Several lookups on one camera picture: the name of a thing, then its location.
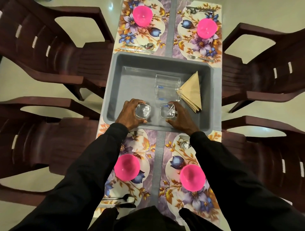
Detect person's right hand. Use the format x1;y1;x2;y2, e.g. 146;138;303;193
166;101;200;136

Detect person's black clothed torso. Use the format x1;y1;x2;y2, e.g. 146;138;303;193
88;205;225;231

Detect pink plastic bowl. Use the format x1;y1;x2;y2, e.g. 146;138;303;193
114;154;141;182
132;5;153;27
179;164;206;192
197;18;218;39

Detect person's left hand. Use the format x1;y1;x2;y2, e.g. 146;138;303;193
115;99;148;131

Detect grey plastic tub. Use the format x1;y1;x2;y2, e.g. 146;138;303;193
102;52;216;135

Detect clear square drinking glass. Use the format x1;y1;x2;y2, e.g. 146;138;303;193
135;103;152;119
160;103;176;119
154;86;183;103
155;73;180;90

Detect metal table knife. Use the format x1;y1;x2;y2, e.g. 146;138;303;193
120;47;156;54

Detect metal spoon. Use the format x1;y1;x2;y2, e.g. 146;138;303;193
102;194;136;202
186;6;216;14
125;43;154;50
179;135;191;150

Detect brown plastic chair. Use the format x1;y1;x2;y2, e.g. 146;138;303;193
221;23;305;114
221;115;305;214
0;96;101;208
0;0;115;102

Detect person's right forearm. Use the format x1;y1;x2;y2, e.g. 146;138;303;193
189;131;305;231

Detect floral placemat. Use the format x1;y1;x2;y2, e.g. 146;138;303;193
113;0;171;57
158;130;222;225
172;0;223;65
92;119;157;219

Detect stack of beige folded napkins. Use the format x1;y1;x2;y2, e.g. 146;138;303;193
176;71;203;114

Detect person's left forearm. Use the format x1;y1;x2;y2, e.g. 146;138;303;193
10;122;129;231

